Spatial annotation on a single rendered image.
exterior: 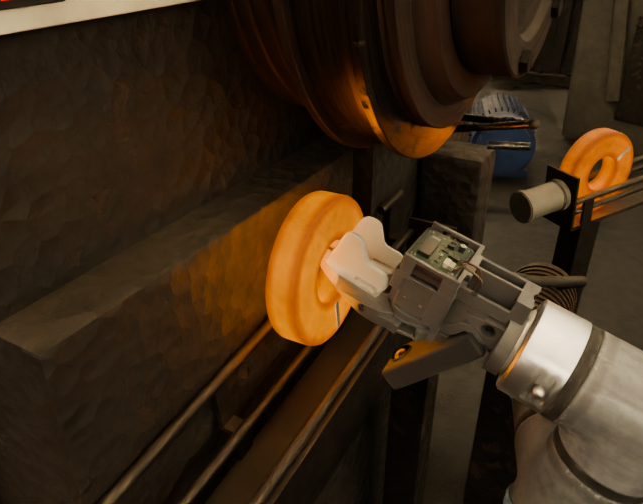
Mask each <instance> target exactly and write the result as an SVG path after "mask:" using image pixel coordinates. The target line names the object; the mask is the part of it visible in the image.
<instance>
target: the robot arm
mask: <svg viewBox="0 0 643 504"><path fill-rule="evenodd" d="M443 231H445V232H447V233H449V234H451V235H453V236H455V237H457V238H459V239H460V240H462V241H464V242H466V243H468V246H466V245H465V244H461V243H459V242H457V241H455V240H453V239H451V238H449V237H447V236H445V235H443V234H442V233H443ZM484 248H485V246H483V245H481V244H479V243H477V242H475V241H473V240H471V239H469V238H467V237H466V236H464V235H462V234H460V233H458V232H456V231H454V230H452V229H450V228H448V227H446V226H444V225H442V224H440V223H438V222H436V221H434V223H433V225H432V227H431V228H430V227H429V228H427V229H426V230H425V231H424V232H423V233H422V234H421V236H420V237H419V238H418V239H417V240H416V241H415V242H414V243H413V245H412V246H411V247H410V248H409V249H408V250H407V251H406V252H405V254H404V256H403V255H402V254H401V253H400V252H399V251H397V250H395V249H393V248H391V247H390V246H388V245H387V244H386V242H385V240H384V233H383V226H382V224H381V222H380V221H379V220H377V219H376V218H374V217H370V216H368V217H364V218H363V219H361V221H360V222H359V223H358V225H357V226H356V227H355V229H354V230H353V231H352V232H347V233H346V234H345V235H344V236H343V238H342V239H341V240H336V241H334V242H333V243H332V244H331V245H330V246H329V248H328V249H327V251H326V252H325V254H324V257H323V259H322V262H321V265H320V266H321V268H322V270H323V271H324V273H325V274H326V275H327V277H328V278H329V279H330V280H331V282H332V283H333V284H334V285H335V286H336V290H337V291H338V292H339V293H340V294H341V295H342V297H343V298H344V299H345V300H346V301H347V302H348V303H349V304H350V305H351V306H352V307H353V308H354V309H355V310H356V311H357V312H358V313H359V314H361V315H362V316H363V317H365V318H366V319H368V320H370V321H372V322H374V323H376V324H378V325H380V326H383V327H385V328H386V329H388V330H389V331H391V332H392V333H394V334H395V333H396V332H397V333H399V334H402V335H404V336H407V337H410V338H412V339H413V340H414V341H412V342H409V343H407V344H405V345H402V346H400V347H398V348H397V349H396V350H395V352H394V353H393V355H392V356H391V359H390V360H389V361H388V363H387V364H386V366H385V367H384V369H383V370H382V375H383V376H384V377H385V379H386V380H387V381H388V383H389V384H390V385H391V386H392V388H394V389H399V388H402V387H404V386H407V385H410V384H412V383H415V382H418V381H420V380H423V379H426V378H428V377H431V376H434V375H436V374H439V373H442V372H444V371H447V370H450V369H452V368H455V367H458V366H460V365H463V364H466V363H468V362H471V361H474V360H476V359H479V358H482V357H484V355H485V353H486V351H487V349H488V350H490V353H489V355H488V357H487V359H486V361H485V363H484V365H483V369H485V370H487V371H488V372H490V373H492V374H494V375H495V376H496V375H497V374H498V372H500V374H499V376H498V379H497V381H496V386H497V389H499V390H500V391H502V392H504V393H506V394H507V395H509V396H510V398H511V400H512V410H513V420H514V431H515V438H514V444H515V454H516V464H517V477H516V480H515V481H514V483H512V484H510V485H509V486H508V487H507V489H506V494H505V496H504V499H503V504H643V351H642V350H640V349H638V348H636V347H635V346H633V345H631V344H629V343H627V342H625V341H623V340H621V339H619V338H617V337H616V336H614V335H612V334H610V333H608V332H606V331H604V330H602V329H600V328H598V327H596V326H595V325H593V324H592V323H591V322H589V321H587V320H585V319H583V318H581V317H580V316H578V315H576V314H574V313H572V312H570V311H568V310H566V309H564V308H562V307H560V306H559V305H557V304H555V303H553V302H551V301H549V300H545V301H542V302H541V304H540V305H539V306H538V307H537V309H536V310H534V308H535V304H534V302H535V300H536V298H537V296H538V295H539V293H540V291H541V289H542V287H540V286H538V285H536V284H534V283H532V282H530V281H529V280H527V279H525V278H523V277H521V276H519V275H517V274H515V273H513V272H511V271H509V270H507V269H506V268H504V267H502V266H500V265H498V264H496V263H494V262H492V261H490V260H488V259H486V258H484V257H483V256H481V254H482V252H483V250H484ZM388 285H391V286H392V288H391V291H390V293H388V294H385V293H383V292H382V291H384V290H385V289H386V288H387V287H388Z"/></svg>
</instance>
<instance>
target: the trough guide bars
mask: <svg viewBox="0 0 643 504"><path fill-rule="evenodd" d="M641 161H643V155H640V156H637V157H635V158H633V164H636V163H639V162H641ZM633 164H632V165H633ZM640 170H643V163H642V164H639V165H636V166H633V167H632V168H631V171H630V174H631V173H634V172H637V171H640ZM599 171H600V169H599V170H597V171H594V172H591V173H590V174H589V177H588V180H589V179H592V178H595V177H596V176H597V175H598V173H599ZM640 182H643V175H641V176H638V177H635V178H632V179H630V180H627V181H624V182H621V183H618V184H616V185H613V186H610V187H607V188H604V189H602V190H599V191H596V192H593V193H590V194H588V195H585V196H582V197H579V198H577V205H579V204H582V203H583V205H582V206H580V207H577V208H576V211H575V215H577V214H580V213H581V218H580V224H581V229H582V228H584V227H587V226H590V223H591V217H592V211H593V209H594V208H596V207H599V206H602V205H604V204H607V203H610V202H613V201H615V200H618V199H621V198H623V197H626V196H629V195H632V194H634V193H637V192H640V191H642V190H643V184H640V185H638V186H635V187H632V188H629V189H627V190H624V191H621V192H618V193H616V194H613V195H610V196H607V197H605V198H602V199H599V200H596V201H594V199H596V198H599V197H602V196H604V195H607V194H610V193H613V192H615V191H618V190H621V189H624V188H626V187H629V186H632V185H635V184H638V183H640ZM577 205H576V206H577Z"/></svg>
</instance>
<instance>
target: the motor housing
mask: <svg viewBox="0 0 643 504"><path fill-rule="evenodd" d="M516 273H522V274H527V275H533V276H569V275H568V274H567V273H566V272H565V271H564V270H562V269H561V268H559V267H557V266H555V265H552V264H549V263H542V262H537V263H531V264H528V265H525V266H523V267H522V268H520V269H518V270H517V271H516ZM545 300H549V301H551V302H553V303H555V304H557V305H559V306H560V307H562V308H564V309H566V310H568V311H570V312H572V313H573V311H574V308H575V305H576V301H577V293H576V289H575V288H572V289H566V290H558V289H557V287H543V288H542V289H541V291H540V293H539V295H538V296H537V298H536V300H535V302H534V304H535V308H534V310H536V309H537V307H538V306H539V305H540V304H541V302H542V301H545ZM499 374H500V372H498V374H497V375H496V376H495V375H494V374H492V373H490V372H488V371H487V370H486V374H485V379H484V385H483V391H482V396H481V402H480V407H479V413H478V419H477V424H476V430H475V436H474V441H473V447H472V452H471V458H470V464H469V469H468V475H467V481H466V486H465V492H464V497H463V502H464V503H466V504H503V499H504V496H505V494H506V489H507V487H508V486H509V485H510V484H512V483H514V481H515V480H516V477H517V464H516V454H515V444H514V438H515V431H514V420H513V410H512V400H511V398H510V396H509V395H507V394H506V393H504V392H502V391H500V390H499V389H497V386H496V381H497V379H498V376H499Z"/></svg>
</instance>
